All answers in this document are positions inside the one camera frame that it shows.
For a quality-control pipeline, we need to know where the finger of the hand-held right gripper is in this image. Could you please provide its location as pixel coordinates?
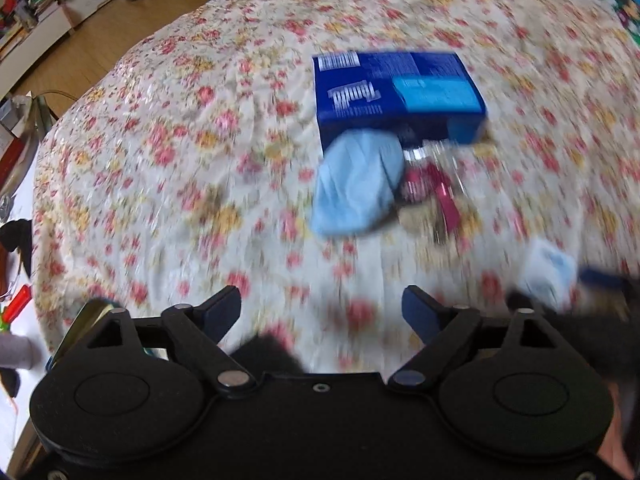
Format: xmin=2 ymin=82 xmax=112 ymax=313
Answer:
xmin=577 ymin=265 xmax=636 ymax=293

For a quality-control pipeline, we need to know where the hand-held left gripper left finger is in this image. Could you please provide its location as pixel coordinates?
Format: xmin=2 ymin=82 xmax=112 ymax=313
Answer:
xmin=85 ymin=285 xmax=258 ymax=401

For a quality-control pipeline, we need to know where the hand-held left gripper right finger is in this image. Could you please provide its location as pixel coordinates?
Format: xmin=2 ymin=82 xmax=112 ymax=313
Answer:
xmin=387 ymin=284 xmax=553 ymax=395

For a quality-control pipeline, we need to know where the white and blue tissue packet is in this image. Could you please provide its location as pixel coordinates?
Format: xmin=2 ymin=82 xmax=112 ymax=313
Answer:
xmin=517 ymin=239 xmax=578 ymax=311

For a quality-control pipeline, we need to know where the light blue cloth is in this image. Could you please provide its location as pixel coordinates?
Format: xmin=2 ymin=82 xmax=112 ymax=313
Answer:
xmin=309 ymin=129 xmax=405 ymax=237

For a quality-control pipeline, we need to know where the person's right forearm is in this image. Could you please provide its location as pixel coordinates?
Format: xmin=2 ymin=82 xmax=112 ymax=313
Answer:
xmin=597 ymin=380 xmax=640 ymax=480

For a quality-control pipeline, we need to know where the dark fuzzy cloth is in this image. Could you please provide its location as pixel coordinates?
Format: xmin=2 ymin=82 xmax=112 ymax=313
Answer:
xmin=235 ymin=332 xmax=306 ymax=375

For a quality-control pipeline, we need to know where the floral bedsheet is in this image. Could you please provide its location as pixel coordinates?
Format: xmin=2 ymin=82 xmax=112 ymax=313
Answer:
xmin=30 ymin=0 xmax=640 ymax=376

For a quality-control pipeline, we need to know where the orange and red toy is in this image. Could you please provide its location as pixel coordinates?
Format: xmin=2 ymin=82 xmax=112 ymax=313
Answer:
xmin=0 ymin=282 xmax=33 ymax=333

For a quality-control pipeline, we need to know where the grey sock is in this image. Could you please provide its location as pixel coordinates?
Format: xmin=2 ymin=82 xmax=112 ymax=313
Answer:
xmin=0 ymin=335 xmax=43 ymax=371

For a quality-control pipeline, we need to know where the blue tissue box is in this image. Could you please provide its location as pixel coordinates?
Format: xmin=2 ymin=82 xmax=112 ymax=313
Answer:
xmin=312 ymin=51 xmax=490 ymax=153

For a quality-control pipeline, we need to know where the desk calendar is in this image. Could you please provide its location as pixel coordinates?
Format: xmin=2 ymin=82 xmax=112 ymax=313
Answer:
xmin=0 ymin=92 xmax=56 ymax=201

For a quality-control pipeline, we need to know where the white low cabinet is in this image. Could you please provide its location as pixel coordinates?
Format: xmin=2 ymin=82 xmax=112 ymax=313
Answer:
xmin=0 ymin=7 xmax=73 ymax=86

